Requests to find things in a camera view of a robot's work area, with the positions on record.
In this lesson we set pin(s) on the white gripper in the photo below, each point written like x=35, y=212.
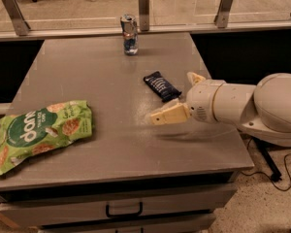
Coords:
x=202, y=100

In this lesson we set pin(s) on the dark blue rxbar wrapper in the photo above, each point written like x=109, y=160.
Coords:
x=160, y=86

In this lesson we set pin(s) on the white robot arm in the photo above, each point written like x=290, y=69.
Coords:
x=260, y=110

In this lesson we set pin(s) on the green rice chip bag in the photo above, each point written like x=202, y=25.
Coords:
x=53, y=127

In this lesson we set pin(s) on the silver blue drink can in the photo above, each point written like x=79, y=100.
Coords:
x=130, y=34

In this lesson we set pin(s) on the black metal stand leg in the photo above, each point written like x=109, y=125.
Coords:
x=262, y=147

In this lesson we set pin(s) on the grey lower drawer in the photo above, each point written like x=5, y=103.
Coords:
x=162, y=224

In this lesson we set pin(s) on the grey drawer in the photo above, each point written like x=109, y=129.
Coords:
x=157, y=202
x=162, y=224

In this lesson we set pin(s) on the grey upper drawer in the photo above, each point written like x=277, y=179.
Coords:
x=157, y=202

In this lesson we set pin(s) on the right metal glass bracket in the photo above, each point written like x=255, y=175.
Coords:
x=222, y=17

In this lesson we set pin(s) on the metal glass bracket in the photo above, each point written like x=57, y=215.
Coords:
x=20, y=26
x=222, y=17
x=144, y=15

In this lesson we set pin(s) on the middle metal glass bracket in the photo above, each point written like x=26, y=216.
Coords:
x=144, y=15

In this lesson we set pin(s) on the black drawer handle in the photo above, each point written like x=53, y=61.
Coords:
x=122, y=211

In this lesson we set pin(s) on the left metal glass bracket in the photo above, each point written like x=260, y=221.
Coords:
x=20, y=26

